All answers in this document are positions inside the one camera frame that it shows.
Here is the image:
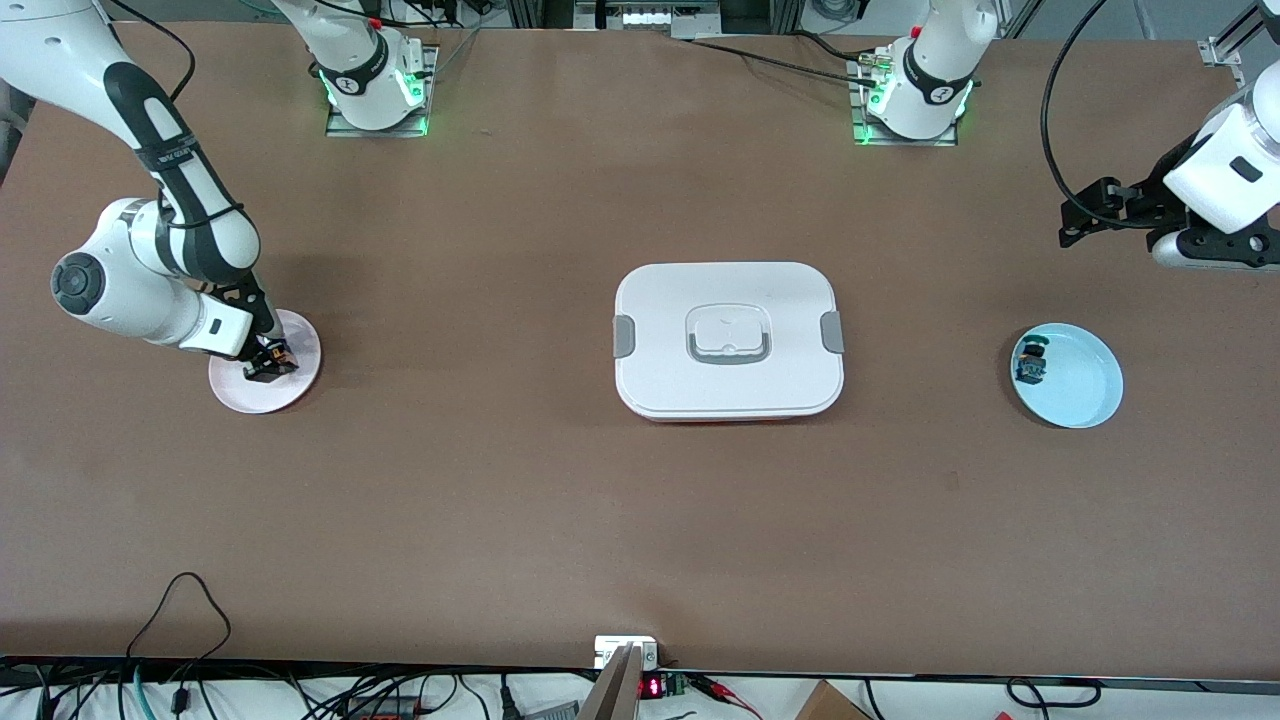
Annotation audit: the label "grey slanted bar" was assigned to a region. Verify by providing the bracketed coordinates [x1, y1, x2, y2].
[577, 645, 643, 720]

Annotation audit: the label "thin black cable loop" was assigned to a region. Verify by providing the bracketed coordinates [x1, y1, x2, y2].
[1005, 678, 1103, 709]

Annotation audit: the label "white round plate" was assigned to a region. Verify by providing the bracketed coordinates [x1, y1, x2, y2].
[208, 308, 323, 415]

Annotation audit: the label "black cable across table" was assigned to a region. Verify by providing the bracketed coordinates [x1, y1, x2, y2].
[690, 38, 881, 86]

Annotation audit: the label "black looped cable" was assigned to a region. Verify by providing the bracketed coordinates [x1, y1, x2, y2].
[125, 572, 233, 720]

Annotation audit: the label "brown cardboard piece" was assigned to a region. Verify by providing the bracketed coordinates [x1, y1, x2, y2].
[795, 680, 871, 720]

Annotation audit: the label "light blue round plate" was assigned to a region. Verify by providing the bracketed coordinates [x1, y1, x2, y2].
[1010, 322, 1125, 430]

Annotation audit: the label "white lidded box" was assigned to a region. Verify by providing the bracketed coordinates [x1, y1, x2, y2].
[612, 262, 846, 425]

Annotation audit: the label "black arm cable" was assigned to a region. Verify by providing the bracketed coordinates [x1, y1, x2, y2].
[100, 0, 196, 106]
[1040, 0, 1176, 233]

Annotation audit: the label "red clip leads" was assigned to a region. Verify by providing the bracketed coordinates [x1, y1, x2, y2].
[690, 674, 763, 719]

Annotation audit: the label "aluminium corner bracket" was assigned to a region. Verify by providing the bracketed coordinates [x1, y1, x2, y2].
[1198, 0, 1266, 69]

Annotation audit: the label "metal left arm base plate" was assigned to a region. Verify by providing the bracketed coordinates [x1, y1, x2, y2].
[848, 55, 961, 148]

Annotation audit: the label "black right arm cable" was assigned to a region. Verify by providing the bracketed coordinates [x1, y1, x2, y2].
[100, 0, 196, 106]

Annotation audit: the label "aluminium frame with label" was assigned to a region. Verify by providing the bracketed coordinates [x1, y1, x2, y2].
[575, 0, 721, 41]

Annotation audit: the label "small white bracket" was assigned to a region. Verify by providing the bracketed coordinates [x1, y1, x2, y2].
[594, 636, 659, 669]

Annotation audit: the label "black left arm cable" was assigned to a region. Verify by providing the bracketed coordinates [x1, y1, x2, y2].
[1040, 0, 1176, 233]

